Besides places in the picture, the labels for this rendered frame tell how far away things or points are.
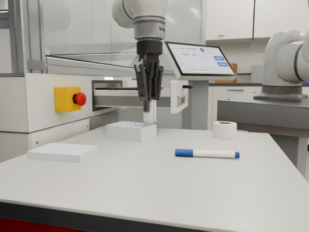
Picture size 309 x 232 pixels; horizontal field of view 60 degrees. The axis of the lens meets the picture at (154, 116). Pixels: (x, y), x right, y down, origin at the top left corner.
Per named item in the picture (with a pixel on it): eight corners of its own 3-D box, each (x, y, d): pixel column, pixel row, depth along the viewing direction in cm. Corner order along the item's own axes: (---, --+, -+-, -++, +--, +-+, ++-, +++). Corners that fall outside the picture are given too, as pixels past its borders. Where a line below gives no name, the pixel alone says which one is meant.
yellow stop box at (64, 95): (83, 110, 81) (82, 86, 80) (70, 113, 74) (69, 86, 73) (69, 109, 82) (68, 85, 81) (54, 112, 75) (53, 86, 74)
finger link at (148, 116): (153, 100, 78) (151, 100, 77) (153, 124, 78) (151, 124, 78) (144, 99, 79) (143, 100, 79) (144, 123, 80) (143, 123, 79)
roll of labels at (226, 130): (225, 133, 86) (226, 120, 86) (241, 136, 80) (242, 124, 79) (208, 135, 83) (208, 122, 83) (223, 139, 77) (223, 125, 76)
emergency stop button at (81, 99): (88, 105, 78) (87, 91, 78) (80, 106, 74) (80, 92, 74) (78, 105, 79) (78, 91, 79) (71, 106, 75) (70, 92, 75)
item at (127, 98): (183, 102, 115) (183, 88, 114) (171, 108, 91) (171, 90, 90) (98, 101, 125) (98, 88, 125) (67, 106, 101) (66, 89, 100)
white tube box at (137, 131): (156, 136, 81) (156, 124, 80) (141, 142, 73) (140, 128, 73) (123, 132, 87) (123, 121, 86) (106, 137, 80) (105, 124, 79)
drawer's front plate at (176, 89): (187, 106, 116) (188, 80, 115) (175, 113, 89) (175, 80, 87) (184, 106, 117) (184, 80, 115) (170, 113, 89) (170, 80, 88)
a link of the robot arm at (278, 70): (277, 83, 124) (281, 34, 120) (317, 85, 109) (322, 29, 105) (253, 84, 117) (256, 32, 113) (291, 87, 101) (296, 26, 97)
